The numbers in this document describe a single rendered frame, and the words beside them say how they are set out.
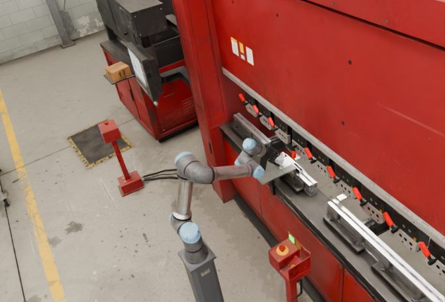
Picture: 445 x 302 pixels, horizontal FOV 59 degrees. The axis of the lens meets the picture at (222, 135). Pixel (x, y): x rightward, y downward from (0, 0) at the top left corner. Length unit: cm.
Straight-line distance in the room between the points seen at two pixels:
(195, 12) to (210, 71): 47
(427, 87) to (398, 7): 29
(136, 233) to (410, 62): 298
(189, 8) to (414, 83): 178
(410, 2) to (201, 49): 185
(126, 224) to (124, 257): 39
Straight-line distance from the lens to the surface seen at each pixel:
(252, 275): 336
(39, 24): 895
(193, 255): 247
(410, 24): 150
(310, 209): 257
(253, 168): 235
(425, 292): 219
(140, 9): 297
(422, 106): 159
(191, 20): 293
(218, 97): 324
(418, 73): 155
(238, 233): 363
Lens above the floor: 275
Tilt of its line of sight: 35 degrees down
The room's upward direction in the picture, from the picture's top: 10 degrees counter-clockwise
